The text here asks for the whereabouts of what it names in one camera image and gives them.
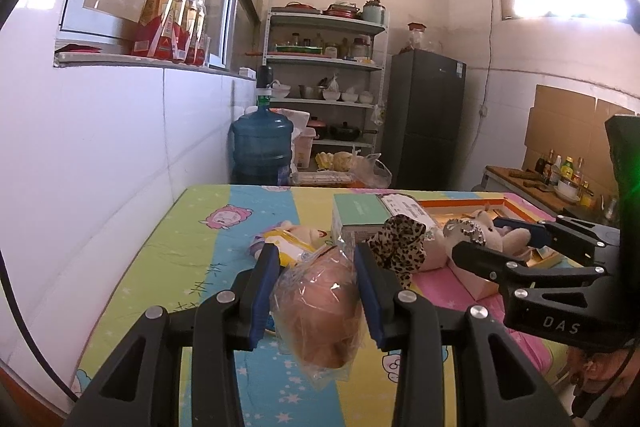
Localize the bread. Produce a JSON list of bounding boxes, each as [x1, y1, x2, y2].
[[270, 247, 366, 390]]

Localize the red enamel pan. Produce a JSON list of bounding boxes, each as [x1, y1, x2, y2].
[[322, 0, 362, 18]]

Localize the floral tissue box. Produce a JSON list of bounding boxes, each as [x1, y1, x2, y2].
[[332, 193, 436, 248]]

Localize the person's right hand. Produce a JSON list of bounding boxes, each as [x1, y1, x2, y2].
[[565, 344, 640, 397]]

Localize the yellow packaged plush toy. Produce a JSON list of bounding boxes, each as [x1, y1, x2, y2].
[[249, 221, 331, 268]]

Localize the dark refrigerator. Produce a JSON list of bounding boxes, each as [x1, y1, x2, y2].
[[382, 48, 468, 192]]

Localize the small cream plush bear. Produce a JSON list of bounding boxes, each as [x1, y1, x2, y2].
[[442, 209, 533, 260]]

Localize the black wok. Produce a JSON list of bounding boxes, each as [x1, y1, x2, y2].
[[330, 122, 378, 142]]

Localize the leopard print scrunchie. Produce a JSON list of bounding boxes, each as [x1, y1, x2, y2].
[[362, 214, 433, 290]]

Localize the striped cartoon blanket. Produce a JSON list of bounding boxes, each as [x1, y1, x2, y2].
[[70, 184, 581, 427]]

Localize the blue water jug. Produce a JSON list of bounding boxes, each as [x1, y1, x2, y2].
[[231, 107, 295, 186]]

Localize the flat egg tray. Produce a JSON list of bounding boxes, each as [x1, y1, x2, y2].
[[292, 170, 353, 186]]

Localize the white sack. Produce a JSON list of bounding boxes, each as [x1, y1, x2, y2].
[[272, 108, 313, 138]]

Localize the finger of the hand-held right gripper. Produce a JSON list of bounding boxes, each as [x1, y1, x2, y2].
[[451, 241, 611, 303], [492, 214, 621, 265]]

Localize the black water pump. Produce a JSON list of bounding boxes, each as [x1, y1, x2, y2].
[[255, 66, 275, 110]]

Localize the black pot with red lid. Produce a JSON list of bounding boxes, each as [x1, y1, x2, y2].
[[306, 116, 330, 140]]

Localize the pink plastic container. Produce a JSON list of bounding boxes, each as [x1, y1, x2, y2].
[[292, 129, 320, 170]]

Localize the white bowl with metal rim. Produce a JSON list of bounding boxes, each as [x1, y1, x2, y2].
[[555, 179, 582, 202]]

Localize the flat red packet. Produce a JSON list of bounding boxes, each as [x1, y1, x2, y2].
[[55, 43, 103, 55]]

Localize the cardboard wall sheet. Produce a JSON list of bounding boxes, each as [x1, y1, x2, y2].
[[522, 84, 640, 188]]

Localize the orange drink bottle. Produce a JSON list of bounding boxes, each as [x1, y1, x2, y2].
[[167, 0, 191, 62], [182, 0, 201, 65], [195, 0, 208, 66], [132, 0, 180, 60]]

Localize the orange-rimmed cardboard box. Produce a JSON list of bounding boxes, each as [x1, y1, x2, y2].
[[417, 192, 576, 300]]

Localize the teal canister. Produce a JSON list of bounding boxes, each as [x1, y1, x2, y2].
[[361, 0, 387, 26]]

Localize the clear plastic bag of food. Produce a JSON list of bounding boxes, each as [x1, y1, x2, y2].
[[315, 149, 393, 188]]

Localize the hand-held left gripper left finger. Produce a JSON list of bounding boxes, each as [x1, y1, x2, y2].
[[65, 243, 281, 427]]

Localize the row of condiment bottles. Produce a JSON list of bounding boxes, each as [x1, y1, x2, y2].
[[535, 149, 598, 208]]

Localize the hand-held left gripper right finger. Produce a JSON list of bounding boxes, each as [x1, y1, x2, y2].
[[352, 243, 561, 427]]

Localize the glass jar with red lid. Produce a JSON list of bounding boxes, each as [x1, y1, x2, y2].
[[406, 23, 430, 54]]

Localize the white metal shelf rack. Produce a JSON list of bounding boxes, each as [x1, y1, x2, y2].
[[265, 7, 390, 178]]

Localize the wooden cutting board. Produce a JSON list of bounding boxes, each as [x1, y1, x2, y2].
[[485, 164, 566, 212]]

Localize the kitchen counter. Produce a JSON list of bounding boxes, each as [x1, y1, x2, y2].
[[482, 164, 621, 228]]

